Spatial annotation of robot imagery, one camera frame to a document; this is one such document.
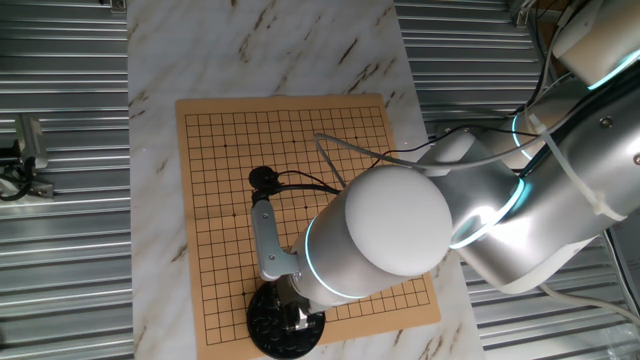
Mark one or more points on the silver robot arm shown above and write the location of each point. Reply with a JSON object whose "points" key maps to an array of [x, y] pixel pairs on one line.
{"points": [[395, 220]]}

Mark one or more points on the pile of black go stones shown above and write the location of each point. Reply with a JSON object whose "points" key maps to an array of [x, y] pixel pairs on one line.
{"points": [[270, 335]]}

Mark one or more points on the white marble pattern sheet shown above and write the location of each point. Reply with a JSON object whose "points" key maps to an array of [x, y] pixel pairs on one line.
{"points": [[250, 50]]}

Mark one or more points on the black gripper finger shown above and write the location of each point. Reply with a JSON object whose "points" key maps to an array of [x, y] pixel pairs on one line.
{"points": [[290, 324], [304, 320]]}

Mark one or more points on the grey printed board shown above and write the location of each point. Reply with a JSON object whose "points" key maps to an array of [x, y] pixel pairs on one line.
{"points": [[627, 260]]}

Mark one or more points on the silver depth camera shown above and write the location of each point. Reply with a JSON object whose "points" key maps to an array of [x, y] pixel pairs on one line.
{"points": [[31, 142]]}

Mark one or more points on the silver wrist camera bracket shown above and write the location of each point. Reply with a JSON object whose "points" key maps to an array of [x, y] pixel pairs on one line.
{"points": [[265, 240]]}

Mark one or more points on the small metal corner bracket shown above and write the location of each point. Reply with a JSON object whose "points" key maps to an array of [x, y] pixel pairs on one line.
{"points": [[117, 5], [522, 17]]}

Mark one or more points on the tan go board mat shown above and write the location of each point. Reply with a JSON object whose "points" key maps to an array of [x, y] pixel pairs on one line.
{"points": [[225, 250]]}

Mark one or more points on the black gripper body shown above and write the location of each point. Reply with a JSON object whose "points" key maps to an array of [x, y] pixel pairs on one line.
{"points": [[290, 300]]}

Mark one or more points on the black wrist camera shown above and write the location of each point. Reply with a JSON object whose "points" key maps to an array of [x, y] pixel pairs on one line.
{"points": [[261, 178]]}

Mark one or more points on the black round stone bowl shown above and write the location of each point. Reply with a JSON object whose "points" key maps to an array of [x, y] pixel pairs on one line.
{"points": [[285, 355]]}

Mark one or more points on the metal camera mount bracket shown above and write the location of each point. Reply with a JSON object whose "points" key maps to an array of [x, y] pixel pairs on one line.
{"points": [[42, 190]]}

